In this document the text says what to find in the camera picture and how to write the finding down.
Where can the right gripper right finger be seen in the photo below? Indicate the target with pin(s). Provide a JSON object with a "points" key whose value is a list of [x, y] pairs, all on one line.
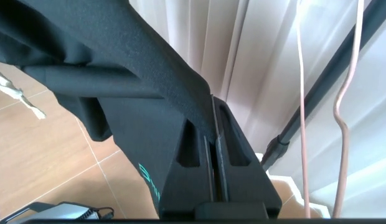
{"points": [[252, 186]]}

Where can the black shorts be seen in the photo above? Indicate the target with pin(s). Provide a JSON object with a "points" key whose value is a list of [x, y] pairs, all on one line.
{"points": [[118, 77]]}

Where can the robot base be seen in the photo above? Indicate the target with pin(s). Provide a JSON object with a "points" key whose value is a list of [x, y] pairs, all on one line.
{"points": [[62, 211]]}

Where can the black clothes rack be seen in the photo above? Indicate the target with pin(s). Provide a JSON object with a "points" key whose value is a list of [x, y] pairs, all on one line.
{"points": [[323, 81]]}

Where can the pink clothes hanger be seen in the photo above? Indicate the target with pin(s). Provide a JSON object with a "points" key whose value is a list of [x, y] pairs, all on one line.
{"points": [[302, 93]]}

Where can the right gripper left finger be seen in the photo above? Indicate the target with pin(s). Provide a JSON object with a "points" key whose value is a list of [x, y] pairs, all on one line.
{"points": [[183, 186]]}

